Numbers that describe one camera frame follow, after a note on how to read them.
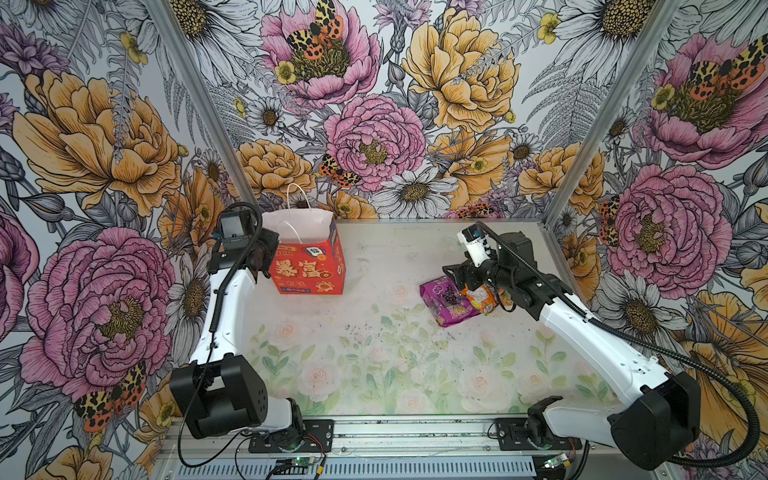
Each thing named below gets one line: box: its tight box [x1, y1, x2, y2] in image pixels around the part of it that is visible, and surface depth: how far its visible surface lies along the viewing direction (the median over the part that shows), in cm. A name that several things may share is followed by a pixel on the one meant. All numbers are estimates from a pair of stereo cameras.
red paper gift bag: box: [262, 208, 345, 295], surface depth 91 cm
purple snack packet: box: [420, 276, 481, 327], surface depth 93 cm
